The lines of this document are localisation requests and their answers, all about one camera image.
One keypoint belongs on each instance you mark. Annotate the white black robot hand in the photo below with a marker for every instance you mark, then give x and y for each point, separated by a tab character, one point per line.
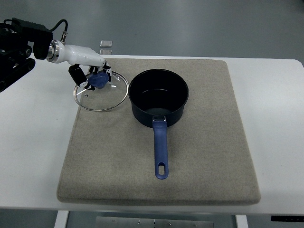
88	69

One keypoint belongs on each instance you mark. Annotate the glass lid blue knob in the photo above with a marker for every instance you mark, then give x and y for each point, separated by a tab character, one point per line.
108	93

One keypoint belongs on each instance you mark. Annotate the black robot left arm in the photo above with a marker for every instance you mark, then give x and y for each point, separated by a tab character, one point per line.
18	40

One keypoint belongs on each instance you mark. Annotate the upper floor metal plate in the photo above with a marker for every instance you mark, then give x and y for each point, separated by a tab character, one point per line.
106	43

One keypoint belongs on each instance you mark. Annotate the beige fabric mat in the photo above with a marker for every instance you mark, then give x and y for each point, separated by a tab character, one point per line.
202	159

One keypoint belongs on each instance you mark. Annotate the white left table leg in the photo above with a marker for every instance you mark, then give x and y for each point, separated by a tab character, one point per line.
61	219

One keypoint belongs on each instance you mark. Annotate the white table leg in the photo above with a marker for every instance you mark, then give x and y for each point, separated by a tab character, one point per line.
61	219
241	221

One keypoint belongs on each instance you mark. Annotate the white right table leg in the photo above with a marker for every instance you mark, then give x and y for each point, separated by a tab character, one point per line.
241	221

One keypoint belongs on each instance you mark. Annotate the black table control panel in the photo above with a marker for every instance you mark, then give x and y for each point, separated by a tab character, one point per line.
287	219

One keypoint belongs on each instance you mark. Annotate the dark pot blue handle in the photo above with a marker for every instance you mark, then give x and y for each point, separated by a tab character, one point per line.
158	97

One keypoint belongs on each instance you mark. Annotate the grey metal base plate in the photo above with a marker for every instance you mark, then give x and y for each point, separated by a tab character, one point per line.
119	222

